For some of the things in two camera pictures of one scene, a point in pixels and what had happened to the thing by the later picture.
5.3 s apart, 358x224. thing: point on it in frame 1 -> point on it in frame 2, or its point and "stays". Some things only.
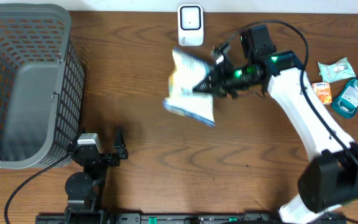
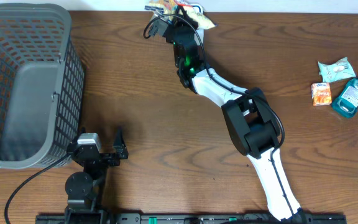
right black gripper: (219, 81) -> (179, 21)
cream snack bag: (189, 73) -> (172, 8)
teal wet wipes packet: (339, 70) stays
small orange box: (324, 92) stays
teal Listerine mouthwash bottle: (351, 96) stays
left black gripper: (113, 159) stays
